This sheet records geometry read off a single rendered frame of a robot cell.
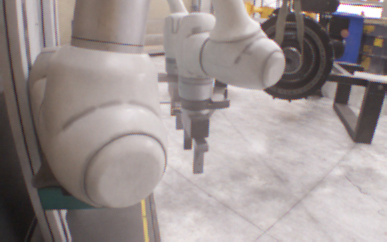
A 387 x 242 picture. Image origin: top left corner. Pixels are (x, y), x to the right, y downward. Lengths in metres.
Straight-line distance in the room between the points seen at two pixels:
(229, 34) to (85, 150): 0.32
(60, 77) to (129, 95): 0.08
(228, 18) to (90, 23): 0.26
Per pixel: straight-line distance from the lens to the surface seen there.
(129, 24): 0.33
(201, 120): 0.64
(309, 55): 1.62
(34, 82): 0.53
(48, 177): 0.59
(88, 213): 1.12
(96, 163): 0.28
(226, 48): 0.49
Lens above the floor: 1.05
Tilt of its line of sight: 21 degrees down
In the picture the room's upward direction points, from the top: 3 degrees clockwise
